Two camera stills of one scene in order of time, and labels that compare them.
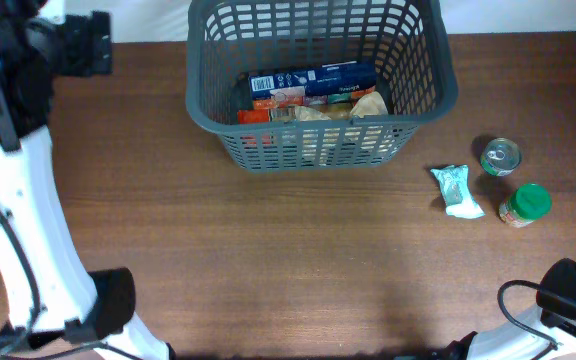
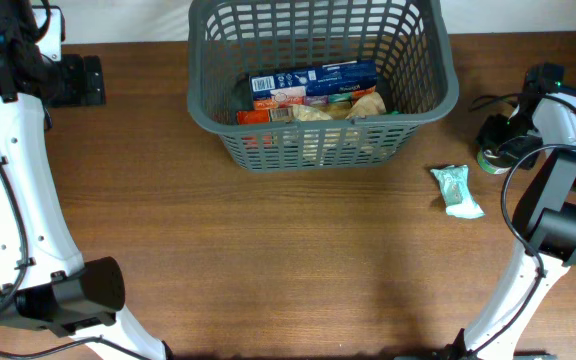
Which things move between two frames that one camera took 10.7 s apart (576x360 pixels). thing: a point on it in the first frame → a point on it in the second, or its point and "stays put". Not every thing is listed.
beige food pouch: [369, 104] stays put
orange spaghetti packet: [245, 117] → [275, 115]
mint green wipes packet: [455, 189] stays put
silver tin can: [501, 157] stays put
